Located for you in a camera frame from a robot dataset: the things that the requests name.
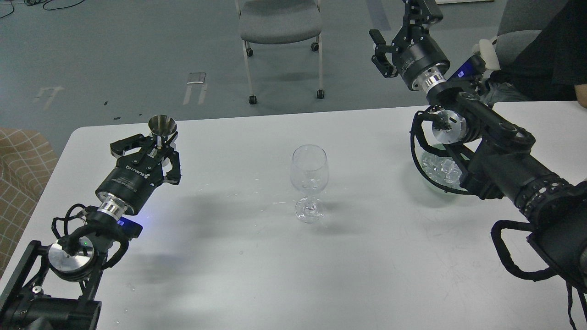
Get person forearm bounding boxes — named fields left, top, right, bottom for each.
left=574, top=84, right=587, bottom=109

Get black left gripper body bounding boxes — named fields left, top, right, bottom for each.
left=95, top=152, right=164, bottom=215

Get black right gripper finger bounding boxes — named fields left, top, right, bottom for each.
left=369, top=29, right=400, bottom=78
left=399, top=0, right=444, bottom=46

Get beige checkered chair cushion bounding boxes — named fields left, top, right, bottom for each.
left=0, top=128, right=58, bottom=274

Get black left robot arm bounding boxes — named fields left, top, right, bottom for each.
left=1, top=129, right=181, bottom=330

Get grey white armchair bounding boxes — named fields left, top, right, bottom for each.
left=472, top=0, right=567, bottom=71

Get clear wine glass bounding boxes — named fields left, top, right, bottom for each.
left=290, top=144, right=329, bottom=224

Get black floor cables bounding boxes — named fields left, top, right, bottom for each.
left=0, top=0, right=88, bottom=19

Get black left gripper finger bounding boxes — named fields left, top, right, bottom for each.
left=110, top=134, right=159, bottom=158
left=159, top=132, right=182, bottom=186

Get silver floor plate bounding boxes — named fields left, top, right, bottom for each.
left=186, top=71, right=207, bottom=85

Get person black shirt torso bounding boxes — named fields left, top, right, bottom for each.
left=482, top=0, right=587, bottom=106

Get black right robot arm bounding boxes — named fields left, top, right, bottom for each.
left=369, top=0, right=586, bottom=312

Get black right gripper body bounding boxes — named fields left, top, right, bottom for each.
left=390, top=35, right=449, bottom=92

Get grey office chair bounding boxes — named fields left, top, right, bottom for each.
left=235, top=0, right=325, bottom=105

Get steel double jigger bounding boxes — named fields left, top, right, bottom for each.
left=148, top=115, right=178, bottom=149

